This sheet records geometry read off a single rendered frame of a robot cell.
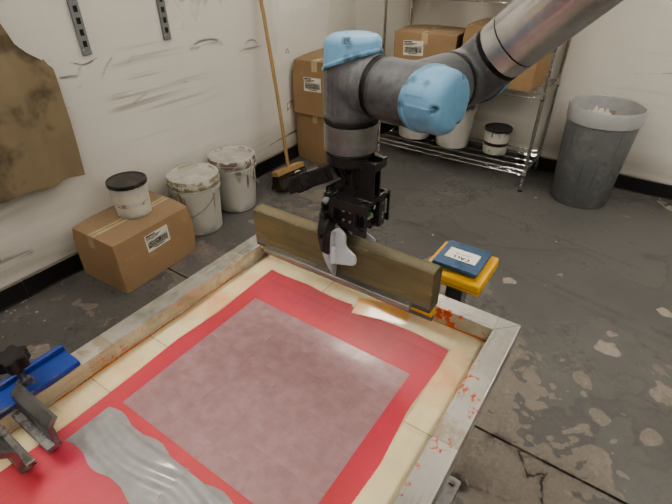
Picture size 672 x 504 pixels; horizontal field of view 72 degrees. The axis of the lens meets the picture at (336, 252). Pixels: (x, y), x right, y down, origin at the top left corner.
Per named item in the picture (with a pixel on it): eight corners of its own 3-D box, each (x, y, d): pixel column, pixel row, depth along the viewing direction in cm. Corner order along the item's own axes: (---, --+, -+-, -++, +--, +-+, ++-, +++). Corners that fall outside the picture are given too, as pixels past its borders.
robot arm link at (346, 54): (358, 42, 52) (307, 33, 57) (356, 136, 59) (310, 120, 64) (401, 33, 57) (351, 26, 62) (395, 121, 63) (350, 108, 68)
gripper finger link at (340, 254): (348, 290, 73) (355, 237, 69) (318, 278, 75) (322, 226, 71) (358, 283, 75) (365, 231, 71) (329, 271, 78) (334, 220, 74)
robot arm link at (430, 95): (493, 57, 54) (416, 45, 60) (437, 74, 47) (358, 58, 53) (481, 124, 58) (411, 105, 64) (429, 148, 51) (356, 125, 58)
